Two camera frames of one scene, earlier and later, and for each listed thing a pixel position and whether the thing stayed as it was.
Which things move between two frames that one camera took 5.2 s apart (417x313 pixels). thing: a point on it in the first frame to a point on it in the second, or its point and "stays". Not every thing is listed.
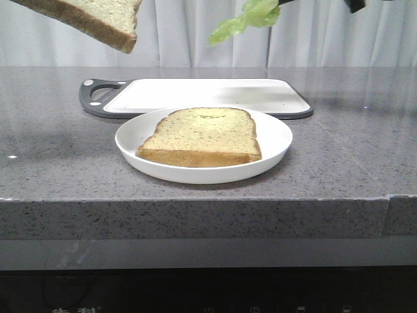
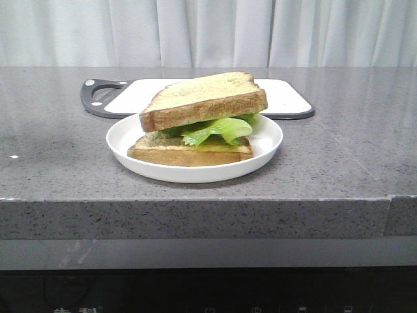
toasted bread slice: (110, 23) to (203, 98)
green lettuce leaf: (256, 13) to (233, 128)
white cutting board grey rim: (285, 98) stays
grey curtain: (177, 33) stays
